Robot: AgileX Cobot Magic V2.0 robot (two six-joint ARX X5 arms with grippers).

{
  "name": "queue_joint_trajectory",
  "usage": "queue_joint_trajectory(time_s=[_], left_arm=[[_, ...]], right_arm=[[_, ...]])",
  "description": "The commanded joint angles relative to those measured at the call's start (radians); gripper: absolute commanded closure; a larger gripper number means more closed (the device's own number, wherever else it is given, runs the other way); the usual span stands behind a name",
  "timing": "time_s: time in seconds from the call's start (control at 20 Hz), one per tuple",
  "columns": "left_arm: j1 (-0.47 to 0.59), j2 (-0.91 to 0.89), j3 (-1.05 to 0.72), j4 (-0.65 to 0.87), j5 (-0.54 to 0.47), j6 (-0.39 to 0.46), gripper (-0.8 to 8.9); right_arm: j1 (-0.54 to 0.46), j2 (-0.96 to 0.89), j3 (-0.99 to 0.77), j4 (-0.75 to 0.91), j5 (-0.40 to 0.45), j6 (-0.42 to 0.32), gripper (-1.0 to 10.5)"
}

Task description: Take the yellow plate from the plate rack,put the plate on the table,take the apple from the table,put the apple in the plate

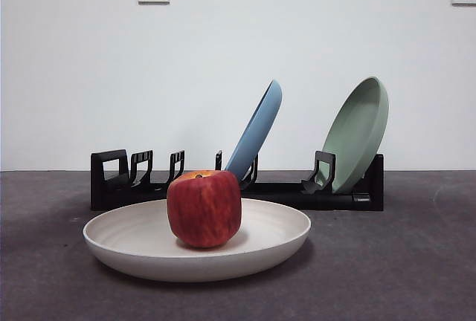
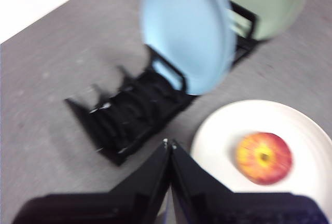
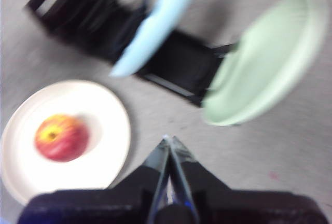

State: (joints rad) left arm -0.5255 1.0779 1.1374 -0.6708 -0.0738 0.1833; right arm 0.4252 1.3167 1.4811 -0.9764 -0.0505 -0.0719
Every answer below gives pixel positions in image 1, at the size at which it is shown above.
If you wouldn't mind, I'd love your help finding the cream yellow plate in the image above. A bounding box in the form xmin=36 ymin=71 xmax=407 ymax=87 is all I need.
xmin=83 ymin=197 xmax=312 ymax=283

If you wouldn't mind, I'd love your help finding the red apple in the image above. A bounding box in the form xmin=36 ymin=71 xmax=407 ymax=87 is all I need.
xmin=166 ymin=169 xmax=242 ymax=250

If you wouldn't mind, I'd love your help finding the black plate rack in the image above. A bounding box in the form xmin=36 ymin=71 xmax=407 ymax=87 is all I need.
xmin=91 ymin=149 xmax=385 ymax=212

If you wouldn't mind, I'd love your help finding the green plate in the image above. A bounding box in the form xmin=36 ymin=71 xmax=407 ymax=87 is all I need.
xmin=321 ymin=76 xmax=390 ymax=194

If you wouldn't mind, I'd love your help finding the blue plate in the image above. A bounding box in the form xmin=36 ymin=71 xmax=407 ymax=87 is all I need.
xmin=225 ymin=78 xmax=283 ymax=181

